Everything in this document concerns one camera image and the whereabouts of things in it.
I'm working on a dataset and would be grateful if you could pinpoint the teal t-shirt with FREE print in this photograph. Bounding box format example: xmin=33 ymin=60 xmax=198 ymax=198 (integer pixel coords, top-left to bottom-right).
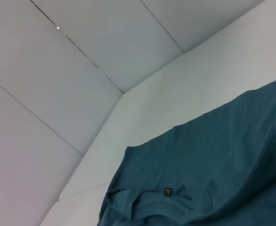
xmin=97 ymin=74 xmax=276 ymax=226

